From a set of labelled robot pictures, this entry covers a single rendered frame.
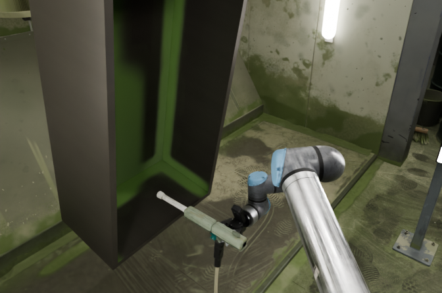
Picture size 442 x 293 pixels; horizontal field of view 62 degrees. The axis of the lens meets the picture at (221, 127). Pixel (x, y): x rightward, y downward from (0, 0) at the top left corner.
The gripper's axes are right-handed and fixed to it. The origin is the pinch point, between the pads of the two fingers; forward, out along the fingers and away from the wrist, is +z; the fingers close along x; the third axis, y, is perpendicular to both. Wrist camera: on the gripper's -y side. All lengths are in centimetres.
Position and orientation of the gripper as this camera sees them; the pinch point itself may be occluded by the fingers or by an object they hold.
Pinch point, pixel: (218, 237)
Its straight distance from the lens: 157.4
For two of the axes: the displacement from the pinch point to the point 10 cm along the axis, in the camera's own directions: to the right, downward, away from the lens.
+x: -7.9, -3.1, 5.2
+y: -0.9, 9.1, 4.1
